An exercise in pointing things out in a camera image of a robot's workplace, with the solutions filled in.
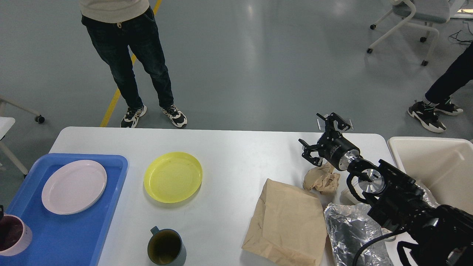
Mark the person in black trousers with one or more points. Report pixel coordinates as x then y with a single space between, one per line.
438 96

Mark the pink plate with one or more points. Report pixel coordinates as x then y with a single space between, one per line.
74 187

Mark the dark teal mug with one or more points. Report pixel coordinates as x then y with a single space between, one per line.
166 248

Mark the crumpled brown paper ball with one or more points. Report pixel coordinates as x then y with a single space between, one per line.
323 179

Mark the silver foil bag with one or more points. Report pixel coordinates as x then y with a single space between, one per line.
349 227

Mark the beige plastic bin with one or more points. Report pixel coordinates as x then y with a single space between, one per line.
443 165

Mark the person in beige sweater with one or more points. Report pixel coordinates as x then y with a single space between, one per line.
117 28

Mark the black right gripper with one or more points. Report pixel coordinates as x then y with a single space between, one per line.
332 145

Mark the pink mug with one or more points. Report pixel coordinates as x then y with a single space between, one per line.
18 236

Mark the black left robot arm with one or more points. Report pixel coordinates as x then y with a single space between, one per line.
2 232

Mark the yellow plastic plate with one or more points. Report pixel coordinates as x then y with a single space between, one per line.
173 177

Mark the blue plastic tray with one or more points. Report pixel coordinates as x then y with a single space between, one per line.
65 240

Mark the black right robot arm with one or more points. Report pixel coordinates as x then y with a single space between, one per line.
443 235

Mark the brown paper bag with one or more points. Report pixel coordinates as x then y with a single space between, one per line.
287 227

